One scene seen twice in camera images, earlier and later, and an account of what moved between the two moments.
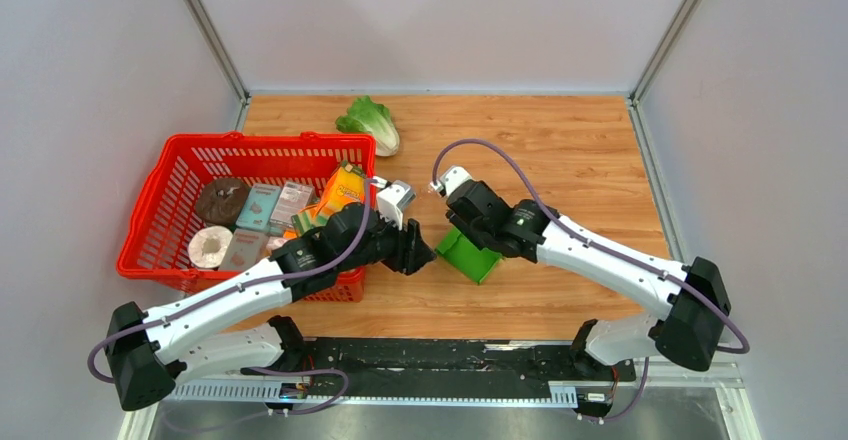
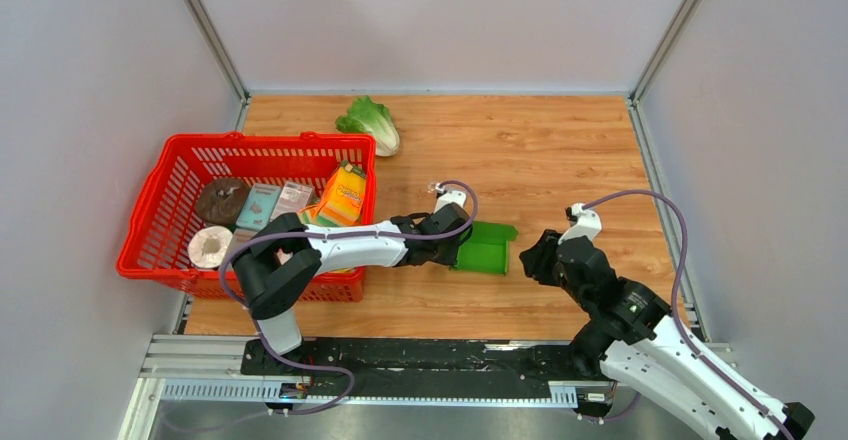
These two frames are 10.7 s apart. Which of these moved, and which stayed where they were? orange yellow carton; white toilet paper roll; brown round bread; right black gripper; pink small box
Moved: right black gripper
Stayed: brown round bread; pink small box; white toilet paper roll; orange yellow carton
